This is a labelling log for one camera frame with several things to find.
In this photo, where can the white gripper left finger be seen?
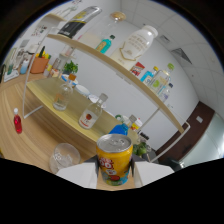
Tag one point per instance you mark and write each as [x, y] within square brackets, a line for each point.
[78, 175]

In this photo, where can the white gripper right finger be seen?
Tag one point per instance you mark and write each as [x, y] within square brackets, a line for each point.
[151, 173]

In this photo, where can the yellow drink can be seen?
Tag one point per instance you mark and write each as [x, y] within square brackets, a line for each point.
[115, 161]

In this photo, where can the red liquid bottle white cap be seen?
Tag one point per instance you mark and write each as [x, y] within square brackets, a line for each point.
[17, 124]

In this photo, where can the clear bottle green cap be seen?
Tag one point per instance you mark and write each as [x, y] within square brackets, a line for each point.
[160, 80]

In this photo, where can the yellow red lidded cup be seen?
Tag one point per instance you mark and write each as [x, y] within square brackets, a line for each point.
[136, 124]

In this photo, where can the white cup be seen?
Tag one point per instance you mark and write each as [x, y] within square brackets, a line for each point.
[82, 90]

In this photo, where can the clear glass with ice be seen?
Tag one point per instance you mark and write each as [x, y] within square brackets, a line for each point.
[65, 158]

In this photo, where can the glass jar of green limes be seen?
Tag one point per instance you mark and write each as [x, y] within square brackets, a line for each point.
[141, 150]

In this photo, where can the blue liquid bottle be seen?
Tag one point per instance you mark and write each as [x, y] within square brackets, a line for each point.
[120, 129]

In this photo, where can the brown door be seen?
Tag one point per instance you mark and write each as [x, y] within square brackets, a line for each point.
[190, 133]

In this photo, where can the clear bottle red label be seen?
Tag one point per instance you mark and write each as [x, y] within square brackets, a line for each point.
[89, 118]

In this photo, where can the white green mug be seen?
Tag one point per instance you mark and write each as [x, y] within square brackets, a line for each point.
[120, 118]

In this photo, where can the white metal wooden shelf rack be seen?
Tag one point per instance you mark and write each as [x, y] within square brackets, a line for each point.
[66, 110]

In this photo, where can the red rim bowl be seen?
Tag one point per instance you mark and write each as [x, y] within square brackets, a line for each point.
[94, 98]

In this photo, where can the small clear water bottle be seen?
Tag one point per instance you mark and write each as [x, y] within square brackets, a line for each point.
[166, 93]

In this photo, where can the blue label tub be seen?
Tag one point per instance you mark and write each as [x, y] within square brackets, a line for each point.
[70, 79]

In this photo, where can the blue label bottle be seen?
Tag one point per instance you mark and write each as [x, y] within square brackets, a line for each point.
[148, 76]

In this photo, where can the red white box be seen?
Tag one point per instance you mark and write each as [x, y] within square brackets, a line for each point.
[137, 69]

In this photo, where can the green potted plant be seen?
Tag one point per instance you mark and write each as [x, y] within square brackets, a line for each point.
[70, 67]

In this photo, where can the orange basket with fruit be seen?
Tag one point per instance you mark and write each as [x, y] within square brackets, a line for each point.
[39, 63]

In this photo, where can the white bottle blue band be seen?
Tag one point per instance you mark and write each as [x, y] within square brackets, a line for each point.
[24, 66]

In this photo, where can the large white milk bottle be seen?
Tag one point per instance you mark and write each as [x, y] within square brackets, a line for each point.
[133, 48]

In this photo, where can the small teal bottle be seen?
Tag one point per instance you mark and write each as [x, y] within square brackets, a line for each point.
[104, 45]

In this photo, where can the wooden wall shelf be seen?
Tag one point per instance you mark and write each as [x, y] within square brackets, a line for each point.
[55, 16]

